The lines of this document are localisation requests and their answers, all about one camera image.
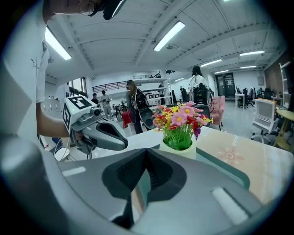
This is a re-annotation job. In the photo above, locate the person's head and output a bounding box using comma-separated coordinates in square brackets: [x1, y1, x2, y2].
[43, 0, 104, 24]

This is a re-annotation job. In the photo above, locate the red cloth covered table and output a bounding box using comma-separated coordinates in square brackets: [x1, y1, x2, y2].
[121, 111, 132, 129]

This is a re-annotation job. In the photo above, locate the pink armchair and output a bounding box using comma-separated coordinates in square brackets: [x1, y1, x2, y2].
[210, 95, 226, 131]

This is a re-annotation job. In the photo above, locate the ceiling light tube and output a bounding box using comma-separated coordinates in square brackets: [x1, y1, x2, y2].
[240, 50, 266, 57]
[153, 21, 186, 52]
[200, 59, 223, 67]
[45, 26, 73, 61]

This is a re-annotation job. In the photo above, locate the person's white shirt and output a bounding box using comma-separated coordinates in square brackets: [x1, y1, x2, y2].
[0, 0, 51, 150]

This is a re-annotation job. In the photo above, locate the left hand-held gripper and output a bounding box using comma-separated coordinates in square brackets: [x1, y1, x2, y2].
[62, 95, 129, 156]

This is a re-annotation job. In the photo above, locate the row of black office chairs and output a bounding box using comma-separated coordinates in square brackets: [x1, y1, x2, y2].
[237, 87, 276, 108]

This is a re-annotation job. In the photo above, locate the person's left forearm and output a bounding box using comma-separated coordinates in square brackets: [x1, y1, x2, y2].
[36, 106, 71, 138]

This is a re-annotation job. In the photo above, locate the white office chair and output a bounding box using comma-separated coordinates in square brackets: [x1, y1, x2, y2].
[250, 98, 279, 145]

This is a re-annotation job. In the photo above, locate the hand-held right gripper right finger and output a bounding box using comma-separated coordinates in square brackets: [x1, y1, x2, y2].
[130, 148, 262, 235]

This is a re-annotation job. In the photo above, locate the person's left hand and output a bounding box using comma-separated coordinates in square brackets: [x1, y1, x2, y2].
[73, 130, 85, 142]

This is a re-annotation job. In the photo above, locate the gold wire chair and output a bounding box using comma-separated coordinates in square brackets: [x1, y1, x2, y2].
[53, 137, 76, 162]

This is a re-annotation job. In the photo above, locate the round wooden table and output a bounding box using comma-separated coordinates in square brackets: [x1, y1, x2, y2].
[273, 109, 294, 151]

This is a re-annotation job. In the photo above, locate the white storage shelf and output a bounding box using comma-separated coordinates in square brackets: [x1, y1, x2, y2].
[279, 61, 294, 111]
[133, 78, 173, 109]

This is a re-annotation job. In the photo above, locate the black double door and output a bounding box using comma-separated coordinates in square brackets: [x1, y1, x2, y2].
[215, 73, 235, 98]

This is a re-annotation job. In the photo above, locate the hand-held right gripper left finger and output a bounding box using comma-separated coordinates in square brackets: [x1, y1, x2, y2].
[58, 148, 148, 230]

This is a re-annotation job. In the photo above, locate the black head camera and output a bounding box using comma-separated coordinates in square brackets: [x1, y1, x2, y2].
[88, 0, 127, 21]

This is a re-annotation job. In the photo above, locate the pink checked tablecloth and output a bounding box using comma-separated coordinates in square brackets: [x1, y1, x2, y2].
[57, 125, 294, 205]

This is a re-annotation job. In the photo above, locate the grey shell rig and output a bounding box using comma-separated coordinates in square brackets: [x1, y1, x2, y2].
[137, 89, 157, 131]
[192, 82, 215, 127]

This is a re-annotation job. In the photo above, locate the flower pot with colourful flowers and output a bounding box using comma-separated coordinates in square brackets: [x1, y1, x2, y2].
[151, 101, 214, 159]

